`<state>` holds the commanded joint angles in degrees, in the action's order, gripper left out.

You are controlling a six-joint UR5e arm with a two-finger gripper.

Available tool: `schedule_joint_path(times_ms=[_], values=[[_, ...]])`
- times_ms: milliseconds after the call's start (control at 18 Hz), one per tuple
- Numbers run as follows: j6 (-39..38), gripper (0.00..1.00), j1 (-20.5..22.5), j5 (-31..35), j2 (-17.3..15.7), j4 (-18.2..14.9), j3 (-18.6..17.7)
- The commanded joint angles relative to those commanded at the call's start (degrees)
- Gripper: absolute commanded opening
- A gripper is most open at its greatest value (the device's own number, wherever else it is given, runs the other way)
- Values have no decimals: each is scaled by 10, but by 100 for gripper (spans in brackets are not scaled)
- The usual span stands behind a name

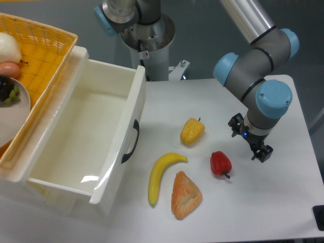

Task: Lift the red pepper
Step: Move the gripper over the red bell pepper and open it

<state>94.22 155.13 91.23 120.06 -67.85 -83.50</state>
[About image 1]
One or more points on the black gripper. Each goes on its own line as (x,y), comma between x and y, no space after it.
(254,136)

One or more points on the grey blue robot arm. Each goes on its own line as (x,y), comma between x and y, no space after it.
(243,76)

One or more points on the red bell pepper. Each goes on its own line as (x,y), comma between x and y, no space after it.
(220,164)

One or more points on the yellow bell pepper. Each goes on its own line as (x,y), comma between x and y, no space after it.
(192,131)

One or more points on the orange bread piece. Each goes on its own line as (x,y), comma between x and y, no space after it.
(186,196)

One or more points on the yellow banana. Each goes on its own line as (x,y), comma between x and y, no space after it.
(158,169)

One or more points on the black object at table edge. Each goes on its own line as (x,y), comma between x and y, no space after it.
(318,212)

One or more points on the white plastic drawer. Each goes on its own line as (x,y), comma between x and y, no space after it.
(121,91)

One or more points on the yellow woven basket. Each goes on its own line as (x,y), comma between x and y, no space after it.
(46,49)

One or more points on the white bowl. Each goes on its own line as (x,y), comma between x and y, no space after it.
(14,115)

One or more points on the white drawer cabinet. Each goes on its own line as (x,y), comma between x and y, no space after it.
(38,141)

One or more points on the dark grapes bunch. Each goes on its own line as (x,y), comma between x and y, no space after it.
(9,91)

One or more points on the white pear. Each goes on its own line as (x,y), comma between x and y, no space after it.
(10,50)

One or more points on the black drawer handle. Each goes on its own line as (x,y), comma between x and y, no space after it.
(134,142)

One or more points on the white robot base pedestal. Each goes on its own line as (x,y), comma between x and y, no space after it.
(149,47)

